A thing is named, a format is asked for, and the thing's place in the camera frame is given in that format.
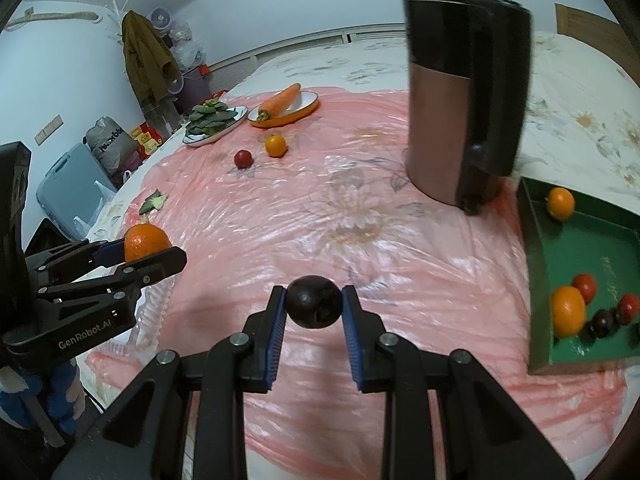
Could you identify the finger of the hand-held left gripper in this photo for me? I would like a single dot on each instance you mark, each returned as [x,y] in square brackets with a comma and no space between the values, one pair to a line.
[150,267]
[107,252]

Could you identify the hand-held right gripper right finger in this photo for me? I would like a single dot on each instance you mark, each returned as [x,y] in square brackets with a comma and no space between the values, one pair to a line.
[351,320]

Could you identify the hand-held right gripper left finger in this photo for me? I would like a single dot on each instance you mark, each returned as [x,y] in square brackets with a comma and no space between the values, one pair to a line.
[277,320]

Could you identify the large orange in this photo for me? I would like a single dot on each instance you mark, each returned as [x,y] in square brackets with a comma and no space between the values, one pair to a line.
[145,242]

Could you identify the dark plum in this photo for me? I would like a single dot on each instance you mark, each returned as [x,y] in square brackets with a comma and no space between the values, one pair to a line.
[314,302]
[602,322]

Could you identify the medium orange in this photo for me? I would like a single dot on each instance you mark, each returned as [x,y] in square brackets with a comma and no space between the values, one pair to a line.
[567,311]

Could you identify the green tray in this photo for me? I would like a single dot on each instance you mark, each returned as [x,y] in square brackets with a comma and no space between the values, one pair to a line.
[575,250]

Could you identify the large red apple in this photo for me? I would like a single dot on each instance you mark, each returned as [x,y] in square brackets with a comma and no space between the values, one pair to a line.
[586,286]

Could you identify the small red apple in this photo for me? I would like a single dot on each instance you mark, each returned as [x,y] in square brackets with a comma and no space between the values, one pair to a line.
[628,308]
[243,158]

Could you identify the person's left hand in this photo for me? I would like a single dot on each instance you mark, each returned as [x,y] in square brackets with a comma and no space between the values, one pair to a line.
[60,395]

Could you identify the white plastic bag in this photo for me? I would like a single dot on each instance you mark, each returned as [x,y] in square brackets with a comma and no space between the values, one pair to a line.
[92,210]

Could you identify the cut bok choy piece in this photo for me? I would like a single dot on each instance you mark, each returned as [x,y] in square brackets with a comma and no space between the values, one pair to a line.
[152,201]
[145,218]

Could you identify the grey blue storage bin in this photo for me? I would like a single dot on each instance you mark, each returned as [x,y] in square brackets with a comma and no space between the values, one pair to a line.
[65,190]

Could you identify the pink plastic sheet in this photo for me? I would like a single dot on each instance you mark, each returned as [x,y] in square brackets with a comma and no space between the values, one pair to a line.
[350,240]

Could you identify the grey printed bag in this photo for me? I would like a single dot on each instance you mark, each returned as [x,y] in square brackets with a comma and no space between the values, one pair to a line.
[110,145]

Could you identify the red yellow box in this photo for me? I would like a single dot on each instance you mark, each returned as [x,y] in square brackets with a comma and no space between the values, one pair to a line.
[145,140]

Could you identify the white dark-rimmed plate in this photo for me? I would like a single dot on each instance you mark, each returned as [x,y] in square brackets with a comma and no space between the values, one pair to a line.
[220,136]

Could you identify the pile of bok choy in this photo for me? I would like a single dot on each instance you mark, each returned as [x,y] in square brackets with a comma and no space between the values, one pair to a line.
[207,120]

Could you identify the small orange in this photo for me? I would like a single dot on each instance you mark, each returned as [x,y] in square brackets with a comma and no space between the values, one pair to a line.
[560,203]
[276,145]

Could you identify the purple bin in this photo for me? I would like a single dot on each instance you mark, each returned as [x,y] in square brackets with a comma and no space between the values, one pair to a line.
[192,87]

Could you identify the brown jacket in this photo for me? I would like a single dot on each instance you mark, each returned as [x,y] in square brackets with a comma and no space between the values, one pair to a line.
[145,60]

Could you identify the carrot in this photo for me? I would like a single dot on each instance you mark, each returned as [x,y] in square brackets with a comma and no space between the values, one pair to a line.
[280,101]

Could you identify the orange-rimmed white plate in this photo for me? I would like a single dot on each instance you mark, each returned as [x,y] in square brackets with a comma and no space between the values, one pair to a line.
[306,105]

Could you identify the clear plastic bags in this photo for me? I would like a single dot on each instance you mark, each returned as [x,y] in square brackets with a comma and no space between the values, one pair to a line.
[187,45]

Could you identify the small white fan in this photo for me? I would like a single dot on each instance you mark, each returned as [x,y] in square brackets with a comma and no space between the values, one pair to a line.
[160,17]

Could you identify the floral bedsheet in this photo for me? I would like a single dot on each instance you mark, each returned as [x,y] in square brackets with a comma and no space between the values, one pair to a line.
[575,120]

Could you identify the wooden board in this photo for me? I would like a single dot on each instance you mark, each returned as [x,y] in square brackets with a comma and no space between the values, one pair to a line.
[590,30]

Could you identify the wall socket plate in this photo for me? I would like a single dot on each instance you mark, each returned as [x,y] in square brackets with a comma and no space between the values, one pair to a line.
[48,129]

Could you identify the white bed rail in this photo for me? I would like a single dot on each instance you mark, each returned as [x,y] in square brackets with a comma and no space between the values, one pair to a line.
[300,42]

